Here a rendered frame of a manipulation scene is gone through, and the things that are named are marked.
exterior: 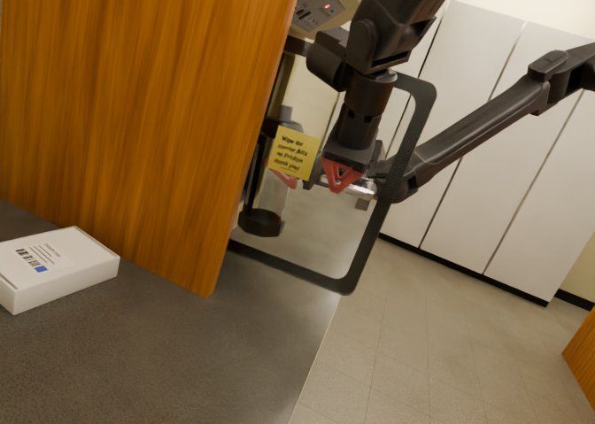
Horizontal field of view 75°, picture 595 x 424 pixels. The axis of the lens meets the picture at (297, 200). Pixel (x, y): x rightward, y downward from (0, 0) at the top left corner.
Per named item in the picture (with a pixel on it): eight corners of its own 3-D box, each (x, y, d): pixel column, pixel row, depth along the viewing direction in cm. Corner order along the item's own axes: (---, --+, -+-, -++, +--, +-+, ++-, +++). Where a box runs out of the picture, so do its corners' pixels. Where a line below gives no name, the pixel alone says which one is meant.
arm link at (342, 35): (374, 27, 41) (424, 17, 45) (305, -12, 46) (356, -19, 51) (348, 122, 49) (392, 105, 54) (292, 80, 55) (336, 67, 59)
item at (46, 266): (-35, 273, 56) (-35, 249, 54) (73, 243, 70) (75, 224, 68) (12, 316, 51) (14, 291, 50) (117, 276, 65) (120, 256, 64)
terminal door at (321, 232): (203, 239, 76) (258, 25, 63) (351, 296, 73) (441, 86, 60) (201, 241, 75) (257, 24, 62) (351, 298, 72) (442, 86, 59)
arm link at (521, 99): (578, 56, 71) (567, 101, 79) (551, 45, 75) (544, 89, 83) (383, 181, 69) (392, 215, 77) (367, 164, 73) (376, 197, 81)
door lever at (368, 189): (320, 180, 67) (325, 165, 66) (374, 197, 66) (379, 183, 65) (316, 188, 62) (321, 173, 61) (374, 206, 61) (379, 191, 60)
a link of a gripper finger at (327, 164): (310, 193, 61) (323, 145, 54) (321, 167, 66) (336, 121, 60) (351, 208, 60) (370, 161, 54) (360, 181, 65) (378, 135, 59)
